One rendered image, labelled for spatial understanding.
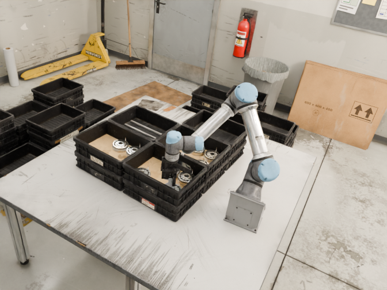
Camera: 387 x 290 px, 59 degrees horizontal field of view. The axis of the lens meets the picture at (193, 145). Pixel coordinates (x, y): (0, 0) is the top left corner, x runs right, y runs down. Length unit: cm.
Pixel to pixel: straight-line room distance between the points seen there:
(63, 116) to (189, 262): 201
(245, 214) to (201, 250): 31
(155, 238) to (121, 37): 450
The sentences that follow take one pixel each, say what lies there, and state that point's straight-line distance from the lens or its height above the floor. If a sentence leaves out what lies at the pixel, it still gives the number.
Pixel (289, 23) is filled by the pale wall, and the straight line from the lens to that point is 468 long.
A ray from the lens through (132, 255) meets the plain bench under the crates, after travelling 182.
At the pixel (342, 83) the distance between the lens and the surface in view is 456.
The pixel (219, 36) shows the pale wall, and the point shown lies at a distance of 503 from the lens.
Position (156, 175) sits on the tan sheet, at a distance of 206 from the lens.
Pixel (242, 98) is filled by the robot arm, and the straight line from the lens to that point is 183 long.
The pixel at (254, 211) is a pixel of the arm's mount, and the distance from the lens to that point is 192.
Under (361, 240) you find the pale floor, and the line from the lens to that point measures 337.
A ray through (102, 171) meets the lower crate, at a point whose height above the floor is 78.
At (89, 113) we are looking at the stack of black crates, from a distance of 360.
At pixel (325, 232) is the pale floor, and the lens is 326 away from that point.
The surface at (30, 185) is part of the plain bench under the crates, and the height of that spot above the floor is 70.
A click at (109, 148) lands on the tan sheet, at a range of 228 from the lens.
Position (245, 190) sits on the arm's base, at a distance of 192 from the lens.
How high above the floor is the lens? 213
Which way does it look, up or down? 34 degrees down
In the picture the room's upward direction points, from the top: 8 degrees clockwise
